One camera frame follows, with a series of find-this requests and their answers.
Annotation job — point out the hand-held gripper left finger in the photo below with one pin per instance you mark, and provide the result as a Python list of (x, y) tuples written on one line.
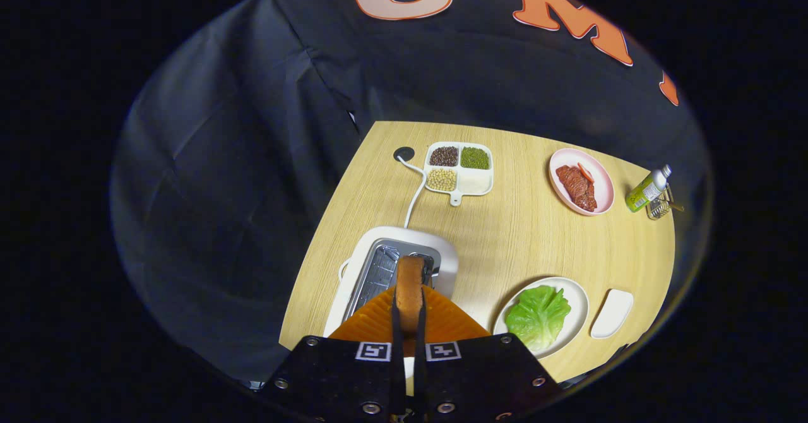
[(341, 372)]

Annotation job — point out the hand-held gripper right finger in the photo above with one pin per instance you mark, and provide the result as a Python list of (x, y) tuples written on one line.
[(480, 372)]

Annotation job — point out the green lettuce leaf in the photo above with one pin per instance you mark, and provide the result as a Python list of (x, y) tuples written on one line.
[(536, 315)]

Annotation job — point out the toasted bread slice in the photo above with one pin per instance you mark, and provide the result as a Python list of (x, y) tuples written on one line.
[(410, 290)]

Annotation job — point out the white toaster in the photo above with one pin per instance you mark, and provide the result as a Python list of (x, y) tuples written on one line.
[(442, 259)]

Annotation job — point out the grey round plate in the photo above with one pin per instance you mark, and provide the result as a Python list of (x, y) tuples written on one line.
[(577, 303)]

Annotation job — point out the small white oblong plate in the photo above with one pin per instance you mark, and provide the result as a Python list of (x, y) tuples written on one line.
[(612, 312)]

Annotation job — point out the white divided bean tray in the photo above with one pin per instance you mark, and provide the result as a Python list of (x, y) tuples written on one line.
[(476, 183)]

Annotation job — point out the red meat slices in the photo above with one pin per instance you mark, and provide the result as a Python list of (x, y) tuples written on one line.
[(574, 186)]

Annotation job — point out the pink plate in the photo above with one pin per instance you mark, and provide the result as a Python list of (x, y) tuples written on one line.
[(603, 186)]

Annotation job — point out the orange-red food strip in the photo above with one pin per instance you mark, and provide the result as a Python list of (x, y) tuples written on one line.
[(585, 172)]

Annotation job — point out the green label bottle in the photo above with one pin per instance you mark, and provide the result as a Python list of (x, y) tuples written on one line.
[(644, 192)]

